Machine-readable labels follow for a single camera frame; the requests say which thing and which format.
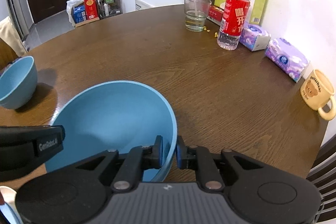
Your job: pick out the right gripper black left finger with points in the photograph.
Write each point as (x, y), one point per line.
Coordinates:
(138, 160)

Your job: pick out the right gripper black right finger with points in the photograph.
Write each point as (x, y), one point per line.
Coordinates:
(200, 160)

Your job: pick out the blue bowl front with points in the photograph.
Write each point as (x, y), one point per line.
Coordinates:
(119, 115)

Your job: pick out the blue bowl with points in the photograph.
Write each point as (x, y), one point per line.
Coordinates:
(119, 115)
(18, 83)

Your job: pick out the person's hand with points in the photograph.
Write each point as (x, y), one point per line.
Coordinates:
(8, 195)

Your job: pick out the beige cloth on chair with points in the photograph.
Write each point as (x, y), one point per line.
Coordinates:
(10, 36)

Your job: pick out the small purple tissue pack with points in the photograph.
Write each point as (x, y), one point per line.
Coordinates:
(254, 37)

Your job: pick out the large purple tissue pack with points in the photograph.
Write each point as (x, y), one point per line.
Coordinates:
(287, 57)

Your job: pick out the yellow bear mug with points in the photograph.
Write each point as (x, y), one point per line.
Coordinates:
(319, 94)

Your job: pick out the red flat box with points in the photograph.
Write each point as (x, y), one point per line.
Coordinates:
(215, 14)

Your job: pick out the blue carton box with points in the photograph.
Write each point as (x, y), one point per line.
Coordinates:
(79, 14)

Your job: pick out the drinking glass with straw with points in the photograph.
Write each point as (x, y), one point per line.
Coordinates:
(196, 12)

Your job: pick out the white plastic bag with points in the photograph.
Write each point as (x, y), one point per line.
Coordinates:
(70, 5)

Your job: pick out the white paper sign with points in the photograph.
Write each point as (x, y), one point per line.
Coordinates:
(141, 5)

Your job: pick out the red label water bottle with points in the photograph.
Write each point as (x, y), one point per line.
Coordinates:
(232, 24)

